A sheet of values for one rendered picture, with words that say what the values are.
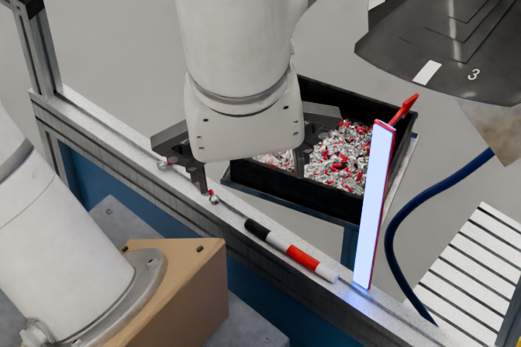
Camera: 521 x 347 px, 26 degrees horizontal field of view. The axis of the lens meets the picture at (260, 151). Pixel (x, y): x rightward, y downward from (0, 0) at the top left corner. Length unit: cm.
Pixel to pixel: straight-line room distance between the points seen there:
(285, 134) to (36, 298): 35
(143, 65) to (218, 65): 192
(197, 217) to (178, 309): 35
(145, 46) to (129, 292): 166
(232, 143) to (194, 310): 30
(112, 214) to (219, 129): 48
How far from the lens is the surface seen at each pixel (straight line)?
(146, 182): 155
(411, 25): 129
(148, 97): 270
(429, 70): 124
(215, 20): 80
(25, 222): 115
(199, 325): 126
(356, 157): 155
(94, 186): 174
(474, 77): 122
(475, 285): 235
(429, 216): 252
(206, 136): 96
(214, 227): 151
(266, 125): 95
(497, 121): 145
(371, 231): 131
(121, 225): 140
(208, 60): 84
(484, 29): 127
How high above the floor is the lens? 211
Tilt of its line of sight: 54 degrees down
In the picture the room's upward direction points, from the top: straight up
